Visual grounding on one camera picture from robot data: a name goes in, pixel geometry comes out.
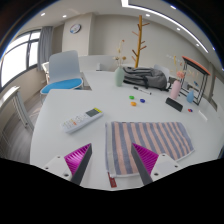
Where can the white remote control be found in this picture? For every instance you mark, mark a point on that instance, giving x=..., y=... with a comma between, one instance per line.
x=80, y=120

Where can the round wall clock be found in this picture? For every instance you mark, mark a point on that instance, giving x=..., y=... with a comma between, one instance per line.
x=75, y=28

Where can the black marker pen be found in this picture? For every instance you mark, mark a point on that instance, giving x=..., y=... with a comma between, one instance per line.
x=142, y=90

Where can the orange round magnet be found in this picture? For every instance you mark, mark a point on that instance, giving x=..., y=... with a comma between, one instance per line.
x=133, y=103

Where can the small white side table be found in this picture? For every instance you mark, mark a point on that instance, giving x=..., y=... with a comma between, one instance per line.
x=8, y=96

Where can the ceiling lights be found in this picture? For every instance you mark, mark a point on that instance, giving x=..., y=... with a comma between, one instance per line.
x=125, y=3

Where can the green vase with dried flowers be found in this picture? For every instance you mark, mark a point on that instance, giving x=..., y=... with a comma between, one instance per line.
x=119, y=77

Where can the blue round magnet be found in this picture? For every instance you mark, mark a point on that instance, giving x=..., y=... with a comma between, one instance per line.
x=142, y=100

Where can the small white bar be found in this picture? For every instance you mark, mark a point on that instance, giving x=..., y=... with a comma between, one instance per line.
x=202, y=115

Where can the red and blue small magnets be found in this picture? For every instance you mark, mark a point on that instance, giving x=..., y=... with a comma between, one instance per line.
x=190, y=110

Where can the small blue vase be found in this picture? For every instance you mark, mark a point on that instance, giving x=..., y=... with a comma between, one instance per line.
x=190, y=96

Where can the green round magnet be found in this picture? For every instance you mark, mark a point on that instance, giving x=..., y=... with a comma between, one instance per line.
x=131, y=97

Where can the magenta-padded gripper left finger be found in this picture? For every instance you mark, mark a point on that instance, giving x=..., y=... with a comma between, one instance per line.
x=77, y=158

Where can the black oblong case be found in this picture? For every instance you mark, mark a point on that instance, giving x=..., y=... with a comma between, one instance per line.
x=174, y=104

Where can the large window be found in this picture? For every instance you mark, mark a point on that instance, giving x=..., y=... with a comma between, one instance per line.
x=15, y=60

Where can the grey backpack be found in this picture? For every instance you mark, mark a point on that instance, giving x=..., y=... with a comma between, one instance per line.
x=145, y=77

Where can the black-framed orange-topped side table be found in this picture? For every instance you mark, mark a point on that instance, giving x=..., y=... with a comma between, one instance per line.
x=196, y=65

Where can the pink vase with flowers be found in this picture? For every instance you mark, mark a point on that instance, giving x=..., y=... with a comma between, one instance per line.
x=175, y=90

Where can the striped pink and blue towel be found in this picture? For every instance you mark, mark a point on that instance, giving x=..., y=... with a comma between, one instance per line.
x=150, y=138

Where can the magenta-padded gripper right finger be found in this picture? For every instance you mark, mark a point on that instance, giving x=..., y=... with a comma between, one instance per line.
x=146, y=158

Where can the white plastic chair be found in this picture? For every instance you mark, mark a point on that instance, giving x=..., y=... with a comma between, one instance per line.
x=163, y=70

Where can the yellow wooden coat stand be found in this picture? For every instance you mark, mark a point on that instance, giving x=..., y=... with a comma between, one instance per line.
x=139, y=40

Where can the white chair with blue cushion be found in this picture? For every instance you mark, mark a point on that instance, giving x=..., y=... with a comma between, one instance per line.
x=63, y=85

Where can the grey curtain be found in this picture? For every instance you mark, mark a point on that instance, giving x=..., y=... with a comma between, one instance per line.
x=45, y=46

